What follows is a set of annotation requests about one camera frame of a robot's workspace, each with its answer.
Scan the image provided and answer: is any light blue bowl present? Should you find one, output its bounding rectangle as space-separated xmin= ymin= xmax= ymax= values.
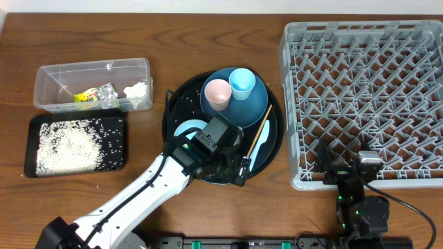
xmin=174 ymin=119 xmax=208 ymax=140

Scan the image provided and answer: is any black rectangular tray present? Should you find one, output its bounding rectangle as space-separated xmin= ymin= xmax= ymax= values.
xmin=24 ymin=109 xmax=126 ymax=178

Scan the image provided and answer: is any black rail base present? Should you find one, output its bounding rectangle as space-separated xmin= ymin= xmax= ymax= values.
xmin=152 ymin=236 xmax=415 ymax=249

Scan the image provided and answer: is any pink cup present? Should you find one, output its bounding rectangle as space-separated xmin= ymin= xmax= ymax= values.
xmin=204 ymin=79 xmax=232 ymax=111

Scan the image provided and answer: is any grey dishwasher rack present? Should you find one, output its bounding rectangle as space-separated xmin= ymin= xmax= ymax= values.
xmin=279 ymin=20 xmax=442 ymax=191

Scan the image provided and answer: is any white rice pile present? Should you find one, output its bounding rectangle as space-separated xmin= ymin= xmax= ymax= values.
xmin=35 ymin=118 xmax=124 ymax=177

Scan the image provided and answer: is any clear plastic bin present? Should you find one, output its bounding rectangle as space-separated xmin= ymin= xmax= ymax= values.
xmin=33 ymin=58 xmax=153 ymax=113

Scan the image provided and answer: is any light blue cup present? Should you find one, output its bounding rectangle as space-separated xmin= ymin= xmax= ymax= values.
xmin=228 ymin=68 xmax=256 ymax=100

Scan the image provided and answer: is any light blue plastic knife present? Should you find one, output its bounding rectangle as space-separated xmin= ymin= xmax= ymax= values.
xmin=249 ymin=120 xmax=270 ymax=172

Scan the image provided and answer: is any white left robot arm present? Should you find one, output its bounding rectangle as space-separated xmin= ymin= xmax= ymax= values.
xmin=36 ymin=124 xmax=243 ymax=248

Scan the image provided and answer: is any dark blue plate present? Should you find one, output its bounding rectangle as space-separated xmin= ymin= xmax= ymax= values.
xmin=200 ymin=67 xmax=268 ymax=128

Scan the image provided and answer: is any white napkin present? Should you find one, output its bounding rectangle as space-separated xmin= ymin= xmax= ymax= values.
xmin=123 ymin=82 xmax=148 ymax=100

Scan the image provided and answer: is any round black tray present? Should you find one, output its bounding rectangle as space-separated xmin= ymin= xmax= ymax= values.
xmin=169 ymin=71 xmax=284 ymax=178

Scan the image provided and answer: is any wooden chopstick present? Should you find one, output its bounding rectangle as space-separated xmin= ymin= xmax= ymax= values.
xmin=246 ymin=104 xmax=273 ymax=158

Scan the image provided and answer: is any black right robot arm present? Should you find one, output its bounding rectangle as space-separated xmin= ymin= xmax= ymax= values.
xmin=314 ymin=140 xmax=390 ymax=248

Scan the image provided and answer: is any yellow foil snack wrapper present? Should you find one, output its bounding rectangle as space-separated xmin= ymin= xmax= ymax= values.
xmin=73 ymin=83 xmax=118 ymax=102

